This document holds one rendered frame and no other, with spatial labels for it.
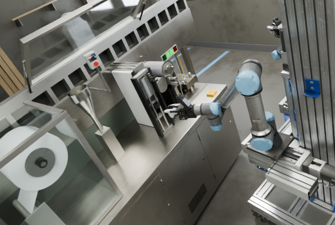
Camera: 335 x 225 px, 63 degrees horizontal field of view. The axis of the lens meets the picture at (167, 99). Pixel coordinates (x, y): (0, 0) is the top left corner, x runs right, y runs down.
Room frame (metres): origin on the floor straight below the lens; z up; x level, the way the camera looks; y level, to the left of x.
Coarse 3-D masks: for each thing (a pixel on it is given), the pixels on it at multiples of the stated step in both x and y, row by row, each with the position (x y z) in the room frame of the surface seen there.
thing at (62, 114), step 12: (48, 108) 1.44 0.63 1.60; (60, 120) 1.27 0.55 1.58; (72, 120) 1.31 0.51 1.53; (36, 132) 1.20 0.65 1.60; (24, 144) 1.15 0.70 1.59; (84, 144) 1.29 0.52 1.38; (12, 156) 1.11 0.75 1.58; (96, 156) 1.30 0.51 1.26; (0, 168) 1.07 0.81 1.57; (108, 180) 1.29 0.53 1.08; (120, 192) 1.30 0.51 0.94
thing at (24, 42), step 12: (96, 0) 1.80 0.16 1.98; (72, 12) 1.69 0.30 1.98; (84, 12) 1.74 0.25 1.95; (48, 24) 1.59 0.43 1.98; (60, 24) 1.62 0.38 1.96; (36, 36) 1.52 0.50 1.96; (24, 48) 1.50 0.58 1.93; (24, 60) 1.58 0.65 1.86; (24, 72) 1.69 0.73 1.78; (48, 72) 1.91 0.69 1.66
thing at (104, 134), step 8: (80, 104) 1.66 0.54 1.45; (88, 104) 1.67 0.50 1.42; (88, 112) 1.68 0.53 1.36; (96, 120) 1.70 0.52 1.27; (104, 128) 1.73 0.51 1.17; (104, 136) 1.67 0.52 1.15; (112, 136) 1.70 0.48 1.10; (104, 144) 1.69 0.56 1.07; (112, 144) 1.68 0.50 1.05; (112, 152) 1.66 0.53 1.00; (120, 152) 1.69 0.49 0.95
